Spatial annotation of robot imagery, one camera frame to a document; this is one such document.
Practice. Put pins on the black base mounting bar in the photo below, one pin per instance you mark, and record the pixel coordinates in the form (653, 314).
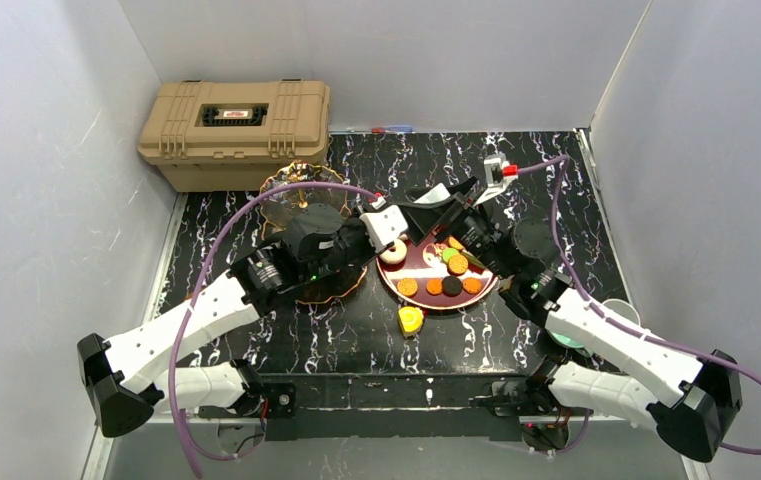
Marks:
(501, 407)

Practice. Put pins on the aluminium frame rail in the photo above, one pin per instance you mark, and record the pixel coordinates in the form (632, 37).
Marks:
(618, 396)

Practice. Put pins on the red blue pen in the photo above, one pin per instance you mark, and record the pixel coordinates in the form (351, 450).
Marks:
(392, 129)

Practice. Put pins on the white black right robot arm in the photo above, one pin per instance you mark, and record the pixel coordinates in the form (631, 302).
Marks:
(689, 400)

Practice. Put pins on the chocolate chip cookie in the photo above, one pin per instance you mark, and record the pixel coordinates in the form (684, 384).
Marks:
(472, 285)

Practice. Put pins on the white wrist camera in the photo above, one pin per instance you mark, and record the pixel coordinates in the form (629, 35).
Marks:
(499, 175)
(384, 222)

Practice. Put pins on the yellow swirl roll cake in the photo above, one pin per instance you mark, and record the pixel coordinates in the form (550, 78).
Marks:
(410, 321)

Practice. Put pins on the yellow round cracker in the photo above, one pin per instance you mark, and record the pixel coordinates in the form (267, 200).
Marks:
(408, 287)

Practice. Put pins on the dark chocolate sandwich cookie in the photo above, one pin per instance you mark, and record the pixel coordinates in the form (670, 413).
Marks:
(451, 286)

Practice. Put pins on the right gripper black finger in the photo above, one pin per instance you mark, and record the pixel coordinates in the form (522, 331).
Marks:
(424, 219)
(434, 202)

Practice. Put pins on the teal saucer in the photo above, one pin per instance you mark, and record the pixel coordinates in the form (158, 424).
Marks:
(565, 341)

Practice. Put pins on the white cup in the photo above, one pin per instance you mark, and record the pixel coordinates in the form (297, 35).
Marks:
(623, 309)

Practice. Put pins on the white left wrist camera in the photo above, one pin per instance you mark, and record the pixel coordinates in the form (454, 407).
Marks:
(384, 222)

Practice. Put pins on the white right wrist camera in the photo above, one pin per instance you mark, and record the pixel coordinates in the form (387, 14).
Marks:
(499, 175)

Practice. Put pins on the three tier glass stand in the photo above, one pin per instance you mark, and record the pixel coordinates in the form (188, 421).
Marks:
(278, 211)

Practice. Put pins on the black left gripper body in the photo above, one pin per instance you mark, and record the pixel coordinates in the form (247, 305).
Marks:
(326, 243)

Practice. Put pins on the dark red round tray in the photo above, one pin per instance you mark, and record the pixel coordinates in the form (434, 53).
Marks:
(427, 263)

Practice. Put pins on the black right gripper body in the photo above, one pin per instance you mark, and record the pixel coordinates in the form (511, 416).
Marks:
(456, 216)

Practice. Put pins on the tan plastic toolbox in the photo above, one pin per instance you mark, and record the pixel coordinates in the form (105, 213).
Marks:
(208, 136)

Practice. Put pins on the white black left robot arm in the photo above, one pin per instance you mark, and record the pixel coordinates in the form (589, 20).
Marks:
(131, 377)

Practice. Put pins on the yellow cracker under chocolate cookie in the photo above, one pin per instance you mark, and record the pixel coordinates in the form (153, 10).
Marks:
(457, 265)

